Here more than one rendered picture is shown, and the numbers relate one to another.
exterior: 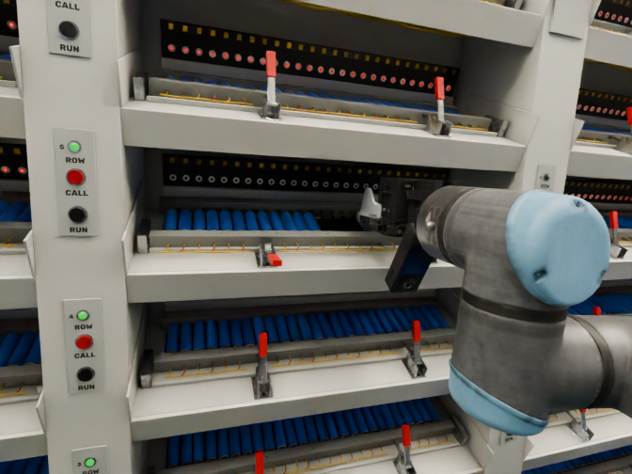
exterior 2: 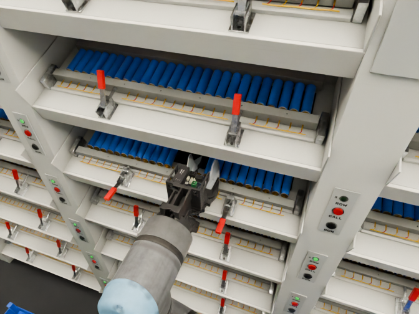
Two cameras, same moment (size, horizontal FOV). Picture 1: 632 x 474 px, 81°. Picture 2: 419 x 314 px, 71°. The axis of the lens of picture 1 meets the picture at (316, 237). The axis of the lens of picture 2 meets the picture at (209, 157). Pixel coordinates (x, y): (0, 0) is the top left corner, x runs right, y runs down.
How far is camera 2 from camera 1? 0.63 m
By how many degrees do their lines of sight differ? 46
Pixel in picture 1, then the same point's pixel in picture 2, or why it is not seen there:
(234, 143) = (89, 126)
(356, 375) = not seen: hidden behind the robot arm
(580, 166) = (407, 198)
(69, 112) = (14, 106)
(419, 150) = (210, 151)
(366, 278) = not seen: hidden behind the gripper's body
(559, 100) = (375, 140)
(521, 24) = (328, 59)
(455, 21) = (240, 55)
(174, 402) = (101, 217)
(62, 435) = (63, 213)
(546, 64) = (360, 104)
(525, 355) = not seen: outside the picture
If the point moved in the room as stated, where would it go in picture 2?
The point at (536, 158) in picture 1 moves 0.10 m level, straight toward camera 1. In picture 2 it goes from (333, 182) to (282, 200)
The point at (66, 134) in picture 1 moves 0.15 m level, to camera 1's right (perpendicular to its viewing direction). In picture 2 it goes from (17, 115) to (54, 140)
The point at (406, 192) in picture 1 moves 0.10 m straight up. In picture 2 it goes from (173, 189) to (169, 150)
